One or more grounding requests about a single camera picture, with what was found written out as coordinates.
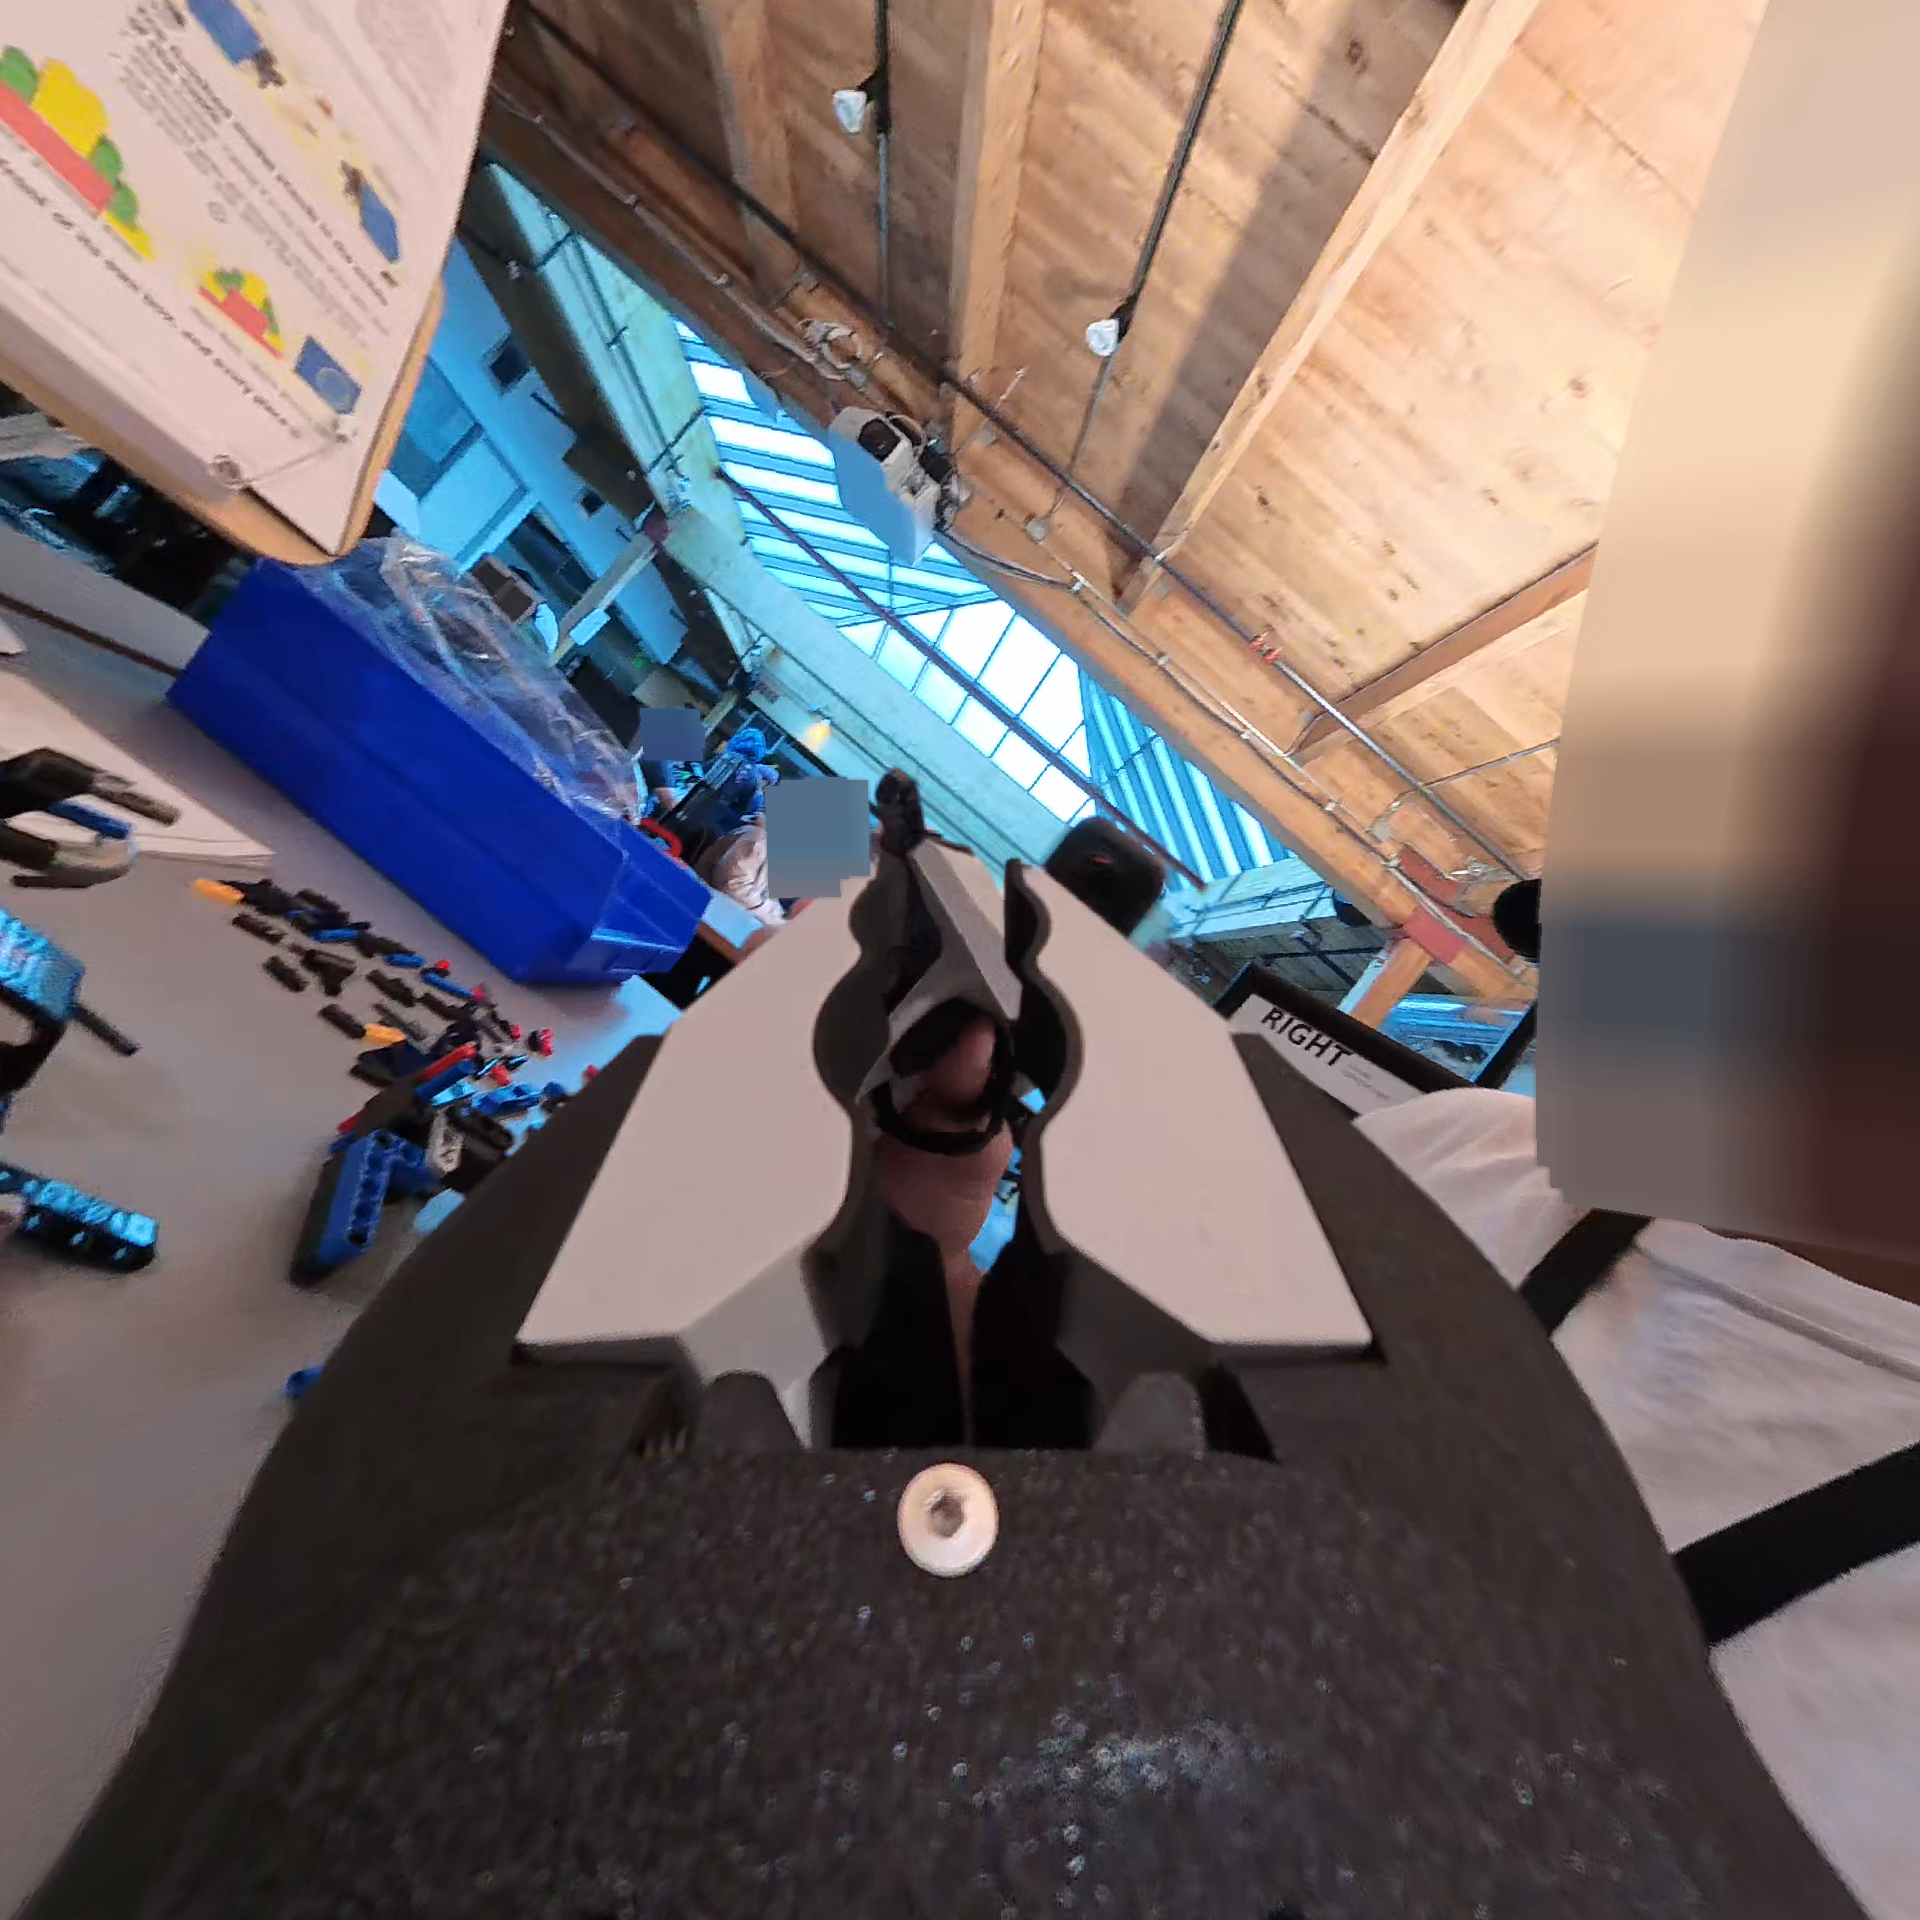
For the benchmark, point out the person's right hand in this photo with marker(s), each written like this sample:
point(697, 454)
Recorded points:
point(952, 1200)

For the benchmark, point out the printed lego instruction board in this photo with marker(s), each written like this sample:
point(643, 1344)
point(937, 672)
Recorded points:
point(224, 210)

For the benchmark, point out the white board stand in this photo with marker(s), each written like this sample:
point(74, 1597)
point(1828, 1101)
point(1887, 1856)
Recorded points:
point(90, 602)

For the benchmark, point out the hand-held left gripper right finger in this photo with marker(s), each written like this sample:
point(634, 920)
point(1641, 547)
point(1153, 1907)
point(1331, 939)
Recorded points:
point(1201, 1170)

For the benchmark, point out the clear plastic bag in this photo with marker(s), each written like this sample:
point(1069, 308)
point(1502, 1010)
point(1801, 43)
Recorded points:
point(480, 662)

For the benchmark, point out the blue plastic bin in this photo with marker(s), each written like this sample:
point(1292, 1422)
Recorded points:
point(450, 810)

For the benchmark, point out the lego instruction booklet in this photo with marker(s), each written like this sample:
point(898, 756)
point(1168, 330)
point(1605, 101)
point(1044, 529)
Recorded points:
point(208, 817)

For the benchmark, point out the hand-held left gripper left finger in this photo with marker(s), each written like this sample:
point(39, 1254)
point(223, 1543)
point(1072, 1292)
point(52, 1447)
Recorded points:
point(705, 1186)

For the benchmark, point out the skylight window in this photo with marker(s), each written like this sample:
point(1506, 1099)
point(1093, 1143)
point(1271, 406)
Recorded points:
point(1021, 676)

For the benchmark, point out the black lego axle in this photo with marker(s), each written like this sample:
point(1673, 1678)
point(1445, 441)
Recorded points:
point(898, 817)

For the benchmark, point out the pile of small lego pieces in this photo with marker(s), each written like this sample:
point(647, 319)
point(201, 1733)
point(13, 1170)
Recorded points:
point(421, 1049)

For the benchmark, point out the blue and black lego model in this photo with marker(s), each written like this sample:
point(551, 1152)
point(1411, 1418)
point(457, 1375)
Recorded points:
point(36, 962)

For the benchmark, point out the white ceiling-mounted unit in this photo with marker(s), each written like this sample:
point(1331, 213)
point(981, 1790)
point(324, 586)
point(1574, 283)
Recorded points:
point(884, 473)

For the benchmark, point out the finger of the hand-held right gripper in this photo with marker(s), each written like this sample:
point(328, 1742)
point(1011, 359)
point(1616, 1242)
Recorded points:
point(961, 953)

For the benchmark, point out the hanging ceiling light bulb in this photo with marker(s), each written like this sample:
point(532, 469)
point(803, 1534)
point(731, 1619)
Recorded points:
point(851, 106)
point(1102, 333)

